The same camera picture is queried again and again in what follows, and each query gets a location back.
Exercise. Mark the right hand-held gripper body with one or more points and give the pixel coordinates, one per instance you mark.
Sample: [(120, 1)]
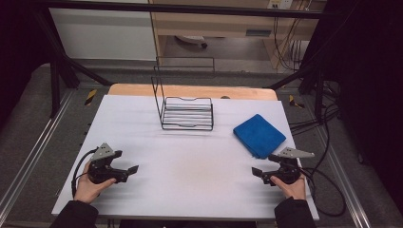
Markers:
[(286, 166)]

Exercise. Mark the wooden desk with drawer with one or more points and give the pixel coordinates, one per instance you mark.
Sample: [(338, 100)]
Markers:
[(228, 25)]

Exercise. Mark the blue towel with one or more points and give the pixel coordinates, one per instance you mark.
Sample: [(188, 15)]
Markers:
[(259, 136)]

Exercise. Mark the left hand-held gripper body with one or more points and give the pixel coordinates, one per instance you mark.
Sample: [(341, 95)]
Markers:
[(100, 167)]

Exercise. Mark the person's left hand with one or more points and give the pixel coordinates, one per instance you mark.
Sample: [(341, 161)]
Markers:
[(90, 189)]

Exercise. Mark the white cabinet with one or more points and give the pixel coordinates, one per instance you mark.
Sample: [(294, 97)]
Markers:
[(104, 34)]

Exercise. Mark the black metal frame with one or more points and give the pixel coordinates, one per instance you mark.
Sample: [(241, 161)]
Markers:
[(63, 63)]

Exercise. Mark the white table cover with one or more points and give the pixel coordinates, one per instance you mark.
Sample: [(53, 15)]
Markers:
[(177, 164)]

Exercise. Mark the person's right hand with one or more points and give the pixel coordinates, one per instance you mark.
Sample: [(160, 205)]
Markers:
[(291, 188)]

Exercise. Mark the yellow black tape strip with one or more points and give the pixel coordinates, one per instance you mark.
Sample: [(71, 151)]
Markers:
[(90, 97), (294, 101)]

